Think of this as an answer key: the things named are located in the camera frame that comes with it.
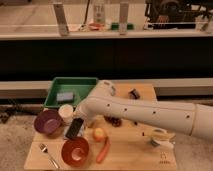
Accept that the blue grey eraser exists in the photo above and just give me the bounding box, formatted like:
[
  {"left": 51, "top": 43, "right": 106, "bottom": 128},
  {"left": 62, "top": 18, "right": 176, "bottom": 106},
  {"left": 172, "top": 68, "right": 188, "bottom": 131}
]
[{"left": 56, "top": 92, "right": 74, "bottom": 102}]

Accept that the purple bowl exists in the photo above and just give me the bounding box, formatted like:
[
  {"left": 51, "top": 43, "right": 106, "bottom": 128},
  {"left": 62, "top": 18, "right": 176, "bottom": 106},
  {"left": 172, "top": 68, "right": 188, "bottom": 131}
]
[{"left": 34, "top": 109, "right": 63, "bottom": 135}]

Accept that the white cup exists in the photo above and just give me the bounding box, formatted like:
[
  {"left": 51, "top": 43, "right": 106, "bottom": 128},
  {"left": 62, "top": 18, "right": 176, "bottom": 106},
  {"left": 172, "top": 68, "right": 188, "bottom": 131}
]
[{"left": 150, "top": 137, "right": 174, "bottom": 149}]

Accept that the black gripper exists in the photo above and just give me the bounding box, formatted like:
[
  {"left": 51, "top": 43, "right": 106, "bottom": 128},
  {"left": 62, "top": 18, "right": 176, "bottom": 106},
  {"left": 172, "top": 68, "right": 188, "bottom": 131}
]
[{"left": 65, "top": 118, "right": 84, "bottom": 139}]

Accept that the black machine background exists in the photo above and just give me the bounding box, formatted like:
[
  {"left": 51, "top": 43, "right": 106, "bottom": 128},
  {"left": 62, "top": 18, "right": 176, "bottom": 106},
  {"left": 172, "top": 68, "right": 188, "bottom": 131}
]
[{"left": 145, "top": 0, "right": 213, "bottom": 29}]

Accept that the grey metal post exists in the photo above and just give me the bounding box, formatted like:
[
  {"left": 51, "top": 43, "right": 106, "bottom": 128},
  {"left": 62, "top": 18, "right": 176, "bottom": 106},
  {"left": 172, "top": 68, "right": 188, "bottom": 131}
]
[
  {"left": 53, "top": 2, "right": 69, "bottom": 36},
  {"left": 119, "top": 2, "right": 129, "bottom": 35}
]

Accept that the grey metal post right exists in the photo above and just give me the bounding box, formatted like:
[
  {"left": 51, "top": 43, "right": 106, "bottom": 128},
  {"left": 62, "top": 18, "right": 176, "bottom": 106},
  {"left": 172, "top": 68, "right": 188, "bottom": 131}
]
[{"left": 119, "top": 2, "right": 129, "bottom": 35}]

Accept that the wooden cutting board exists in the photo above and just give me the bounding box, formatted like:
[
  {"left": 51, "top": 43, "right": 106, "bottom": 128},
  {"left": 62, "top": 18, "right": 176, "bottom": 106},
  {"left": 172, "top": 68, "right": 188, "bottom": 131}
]
[{"left": 23, "top": 82, "right": 178, "bottom": 171}]

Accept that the green plastic tray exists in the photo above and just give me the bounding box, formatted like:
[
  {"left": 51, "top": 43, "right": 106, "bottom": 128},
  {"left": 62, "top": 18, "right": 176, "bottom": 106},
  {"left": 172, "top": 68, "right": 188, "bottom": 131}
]
[{"left": 44, "top": 77, "right": 98, "bottom": 108}]

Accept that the orange carrot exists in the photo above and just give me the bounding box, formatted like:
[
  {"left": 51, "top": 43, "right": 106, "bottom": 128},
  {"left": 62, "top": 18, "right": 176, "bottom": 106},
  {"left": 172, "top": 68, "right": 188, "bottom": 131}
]
[{"left": 96, "top": 138, "right": 110, "bottom": 163}]

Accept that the small dark toy object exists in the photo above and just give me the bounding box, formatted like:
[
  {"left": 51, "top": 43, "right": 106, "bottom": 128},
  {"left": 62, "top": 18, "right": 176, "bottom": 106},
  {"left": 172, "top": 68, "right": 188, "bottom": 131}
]
[{"left": 129, "top": 89, "right": 140, "bottom": 99}]

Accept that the yellow apple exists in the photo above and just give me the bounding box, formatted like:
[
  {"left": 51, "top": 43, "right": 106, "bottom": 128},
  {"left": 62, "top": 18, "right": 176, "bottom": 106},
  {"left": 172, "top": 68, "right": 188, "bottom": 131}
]
[{"left": 93, "top": 128, "right": 107, "bottom": 142}]

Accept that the dark grape bunch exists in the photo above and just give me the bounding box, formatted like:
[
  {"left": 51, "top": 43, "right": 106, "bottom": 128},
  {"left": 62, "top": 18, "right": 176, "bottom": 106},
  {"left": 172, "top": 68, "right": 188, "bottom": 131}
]
[{"left": 104, "top": 116, "right": 122, "bottom": 127}]

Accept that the green object on shelf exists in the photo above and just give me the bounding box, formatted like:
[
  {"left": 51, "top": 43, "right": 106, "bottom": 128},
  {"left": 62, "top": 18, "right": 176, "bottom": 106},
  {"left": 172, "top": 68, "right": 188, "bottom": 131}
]
[{"left": 110, "top": 22, "right": 134, "bottom": 30}]

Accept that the grey metal post left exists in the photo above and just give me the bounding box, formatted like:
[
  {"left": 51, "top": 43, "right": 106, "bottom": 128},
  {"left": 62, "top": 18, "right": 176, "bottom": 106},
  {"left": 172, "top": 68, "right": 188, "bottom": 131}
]
[{"left": 53, "top": 2, "right": 69, "bottom": 36}]

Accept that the red bowl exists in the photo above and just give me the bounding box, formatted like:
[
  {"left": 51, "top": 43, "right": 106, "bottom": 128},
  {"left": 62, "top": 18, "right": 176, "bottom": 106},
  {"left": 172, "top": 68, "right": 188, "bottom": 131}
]
[{"left": 61, "top": 137, "right": 89, "bottom": 167}]

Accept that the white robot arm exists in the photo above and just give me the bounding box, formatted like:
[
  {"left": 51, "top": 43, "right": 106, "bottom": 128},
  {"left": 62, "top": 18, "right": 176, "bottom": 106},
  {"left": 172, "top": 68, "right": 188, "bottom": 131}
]
[{"left": 74, "top": 80, "right": 213, "bottom": 142}]

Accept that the silver fork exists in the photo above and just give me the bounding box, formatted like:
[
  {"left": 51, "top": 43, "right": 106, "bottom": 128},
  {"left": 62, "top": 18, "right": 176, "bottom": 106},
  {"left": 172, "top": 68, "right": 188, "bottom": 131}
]
[{"left": 39, "top": 143, "right": 60, "bottom": 170}]

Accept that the red object on shelf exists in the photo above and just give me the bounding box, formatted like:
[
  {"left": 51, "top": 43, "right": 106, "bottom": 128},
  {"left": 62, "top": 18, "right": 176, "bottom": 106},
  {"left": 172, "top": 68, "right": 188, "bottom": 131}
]
[{"left": 89, "top": 23, "right": 105, "bottom": 31}]

